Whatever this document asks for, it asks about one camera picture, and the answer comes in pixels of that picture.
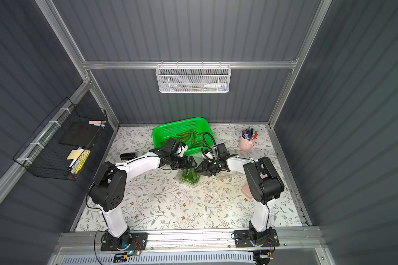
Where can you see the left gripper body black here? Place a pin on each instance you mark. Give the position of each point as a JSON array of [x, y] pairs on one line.
[[181, 160]]

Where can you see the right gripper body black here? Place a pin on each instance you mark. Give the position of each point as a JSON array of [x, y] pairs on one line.
[[209, 166]]

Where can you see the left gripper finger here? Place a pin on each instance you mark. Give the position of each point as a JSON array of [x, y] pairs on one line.
[[185, 167], [187, 161]]

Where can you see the black notebook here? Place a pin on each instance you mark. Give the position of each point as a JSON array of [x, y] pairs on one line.
[[80, 135]]

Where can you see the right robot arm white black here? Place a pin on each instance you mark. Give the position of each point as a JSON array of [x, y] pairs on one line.
[[263, 180]]

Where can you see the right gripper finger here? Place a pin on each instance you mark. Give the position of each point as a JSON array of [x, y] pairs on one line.
[[205, 172], [203, 165]]

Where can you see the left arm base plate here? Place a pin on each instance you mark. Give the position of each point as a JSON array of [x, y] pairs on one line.
[[127, 242]]

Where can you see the black wire wall basket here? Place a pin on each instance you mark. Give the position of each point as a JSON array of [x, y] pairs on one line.
[[62, 147]]

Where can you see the pink case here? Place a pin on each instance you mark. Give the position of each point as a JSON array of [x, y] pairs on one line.
[[247, 192]]

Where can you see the pink pen cup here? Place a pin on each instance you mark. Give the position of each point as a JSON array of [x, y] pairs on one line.
[[247, 139]]

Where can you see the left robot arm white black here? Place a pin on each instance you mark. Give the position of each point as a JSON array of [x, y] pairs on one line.
[[108, 188]]

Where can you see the green plastic basket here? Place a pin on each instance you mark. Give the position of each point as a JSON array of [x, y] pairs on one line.
[[190, 131]]

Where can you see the white wire wall basket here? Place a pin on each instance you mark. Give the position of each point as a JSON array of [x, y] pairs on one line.
[[193, 79]]

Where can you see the clear pepper container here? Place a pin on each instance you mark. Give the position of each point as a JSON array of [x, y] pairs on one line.
[[190, 176]]

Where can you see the black stapler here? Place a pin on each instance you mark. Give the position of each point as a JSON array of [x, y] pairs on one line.
[[127, 156]]

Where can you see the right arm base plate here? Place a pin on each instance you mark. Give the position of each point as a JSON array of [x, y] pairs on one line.
[[251, 238]]

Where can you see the yellow sticky notes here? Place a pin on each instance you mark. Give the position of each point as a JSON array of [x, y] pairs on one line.
[[75, 154]]

